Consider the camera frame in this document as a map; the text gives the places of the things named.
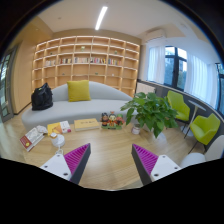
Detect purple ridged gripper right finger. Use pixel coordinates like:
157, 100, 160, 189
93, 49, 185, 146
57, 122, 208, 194
132, 144, 180, 185

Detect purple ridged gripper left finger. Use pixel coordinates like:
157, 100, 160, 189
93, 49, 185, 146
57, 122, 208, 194
41, 144, 91, 184

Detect small white cup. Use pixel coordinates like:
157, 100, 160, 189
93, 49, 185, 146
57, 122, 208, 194
131, 124, 140, 135

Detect yellow and white magazine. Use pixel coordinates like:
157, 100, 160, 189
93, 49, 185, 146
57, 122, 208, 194
47, 121, 71, 135

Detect yellow book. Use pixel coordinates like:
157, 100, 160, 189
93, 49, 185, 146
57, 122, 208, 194
74, 118, 99, 131

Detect red and white open book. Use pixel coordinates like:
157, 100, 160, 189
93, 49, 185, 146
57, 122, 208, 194
20, 125, 48, 151

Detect green potted plant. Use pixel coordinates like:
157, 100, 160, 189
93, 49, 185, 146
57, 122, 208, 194
120, 92, 177, 137

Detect colourful doll figurines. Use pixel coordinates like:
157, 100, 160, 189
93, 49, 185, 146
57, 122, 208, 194
100, 112, 125, 130

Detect near lime green chair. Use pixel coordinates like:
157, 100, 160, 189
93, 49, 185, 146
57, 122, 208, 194
188, 113, 221, 151

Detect lime green chair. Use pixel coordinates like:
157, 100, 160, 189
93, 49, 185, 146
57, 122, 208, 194
188, 113, 221, 151
167, 90, 190, 125

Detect white round chair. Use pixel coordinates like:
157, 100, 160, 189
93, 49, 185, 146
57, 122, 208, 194
180, 135, 224, 168

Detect far lime green chair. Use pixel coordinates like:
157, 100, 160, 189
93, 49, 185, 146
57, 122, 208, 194
167, 90, 190, 125

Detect black backpack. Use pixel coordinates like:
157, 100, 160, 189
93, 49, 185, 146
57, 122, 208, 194
31, 83, 53, 111

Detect yellow-green cushion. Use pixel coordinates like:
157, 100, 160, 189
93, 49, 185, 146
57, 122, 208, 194
67, 80, 91, 102

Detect grey curved sofa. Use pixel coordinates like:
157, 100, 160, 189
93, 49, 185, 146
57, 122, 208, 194
21, 81, 132, 131

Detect glass door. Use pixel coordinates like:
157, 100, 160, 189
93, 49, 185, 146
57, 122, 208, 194
0, 47, 17, 123

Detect white sheer curtain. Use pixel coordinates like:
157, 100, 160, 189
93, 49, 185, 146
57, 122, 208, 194
148, 46, 165, 84

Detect dark framed window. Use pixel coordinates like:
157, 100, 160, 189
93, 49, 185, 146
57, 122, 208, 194
164, 46, 187, 91

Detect white air conditioner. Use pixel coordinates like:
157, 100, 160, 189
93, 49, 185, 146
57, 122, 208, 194
145, 29, 166, 42

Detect white ceiling light strip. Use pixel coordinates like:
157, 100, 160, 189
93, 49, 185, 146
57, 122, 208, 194
95, 6, 108, 30

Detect wooden wall bookshelf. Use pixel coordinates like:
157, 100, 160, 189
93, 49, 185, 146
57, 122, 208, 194
32, 36, 140, 96

